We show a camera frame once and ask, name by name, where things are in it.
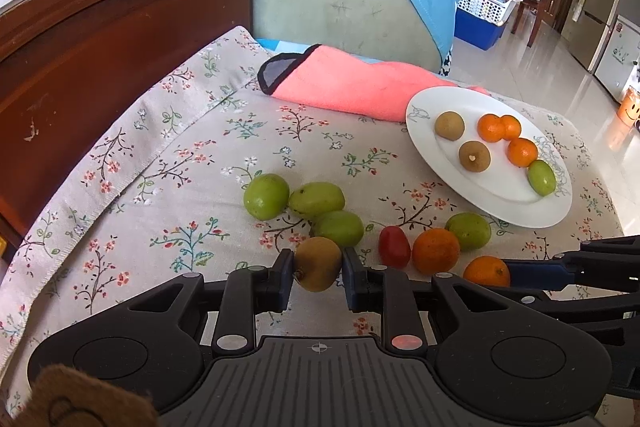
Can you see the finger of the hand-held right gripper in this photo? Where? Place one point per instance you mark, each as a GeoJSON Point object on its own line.
{"type": "Point", "coordinates": [535, 273]}
{"type": "Point", "coordinates": [600, 312]}

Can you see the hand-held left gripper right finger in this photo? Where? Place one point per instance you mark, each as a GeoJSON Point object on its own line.
{"type": "Point", "coordinates": [352, 287]}

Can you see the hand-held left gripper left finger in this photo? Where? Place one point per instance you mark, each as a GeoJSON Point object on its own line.
{"type": "Point", "coordinates": [286, 282]}

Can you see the brown kiwi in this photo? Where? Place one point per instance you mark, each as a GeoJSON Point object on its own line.
{"type": "Point", "coordinates": [449, 125]}
{"type": "Point", "coordinates": [474, 155]}
{"type": "Point", "coordinates": [318, 263]}

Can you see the orange tangerine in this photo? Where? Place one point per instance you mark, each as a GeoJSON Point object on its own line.
{"type": "Point", "coordinates": [490, 127]}
{"type": "Point", "coordinates": [522, 152]}
{"type": "Point", "coordinates": [435, 251]}
{"type": "Point", "coordinates": [487, 271]}
{"type": "Point", "coordinates": [512, 126]}

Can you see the red cherry tomato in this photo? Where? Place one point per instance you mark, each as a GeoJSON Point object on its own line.
{"type": "Point", "coordinates": [394, 246]}

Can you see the oblong green jujube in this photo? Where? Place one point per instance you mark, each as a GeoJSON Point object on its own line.
{"type": "Point", "coordinates": [316, 200]}

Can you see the white floral plate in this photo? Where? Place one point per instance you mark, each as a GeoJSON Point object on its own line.
{"type": "Point", "coordinates": [500, 192]}

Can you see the orange smiley bucket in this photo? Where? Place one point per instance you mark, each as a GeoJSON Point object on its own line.
{"type": "Point", "coordinates": [629, 107]}

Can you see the pink towel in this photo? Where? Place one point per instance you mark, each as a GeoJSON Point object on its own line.
{"type": "Point", "coordinates": [350, 82]}

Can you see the houndstooth sofa cover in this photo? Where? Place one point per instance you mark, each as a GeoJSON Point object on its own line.
{"type": "Point", "coordinates": [445, 62]}

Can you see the white chest freezer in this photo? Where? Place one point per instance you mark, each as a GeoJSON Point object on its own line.
{"type": "Point", "coordinates": [617, 52]}

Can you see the blue striped cloth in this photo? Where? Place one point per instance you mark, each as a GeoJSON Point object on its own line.
{"type": "Point", "coordinates": [272, 44]}

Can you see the brown fuzzy cloth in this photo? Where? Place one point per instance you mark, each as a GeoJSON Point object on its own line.
{"type": "Point", "coordinates": [70, 402]}

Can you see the blue plastic bin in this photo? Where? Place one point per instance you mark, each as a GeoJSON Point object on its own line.
{"type": "Point", "coordinates": [475, 32]}

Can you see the white plastic basket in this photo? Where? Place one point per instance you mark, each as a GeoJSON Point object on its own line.
{"type": "Point", "coordinates": [480, 4]}

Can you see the wooden headboard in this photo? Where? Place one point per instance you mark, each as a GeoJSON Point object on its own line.
{"type": "Point", "coordinates": [100, 32]}

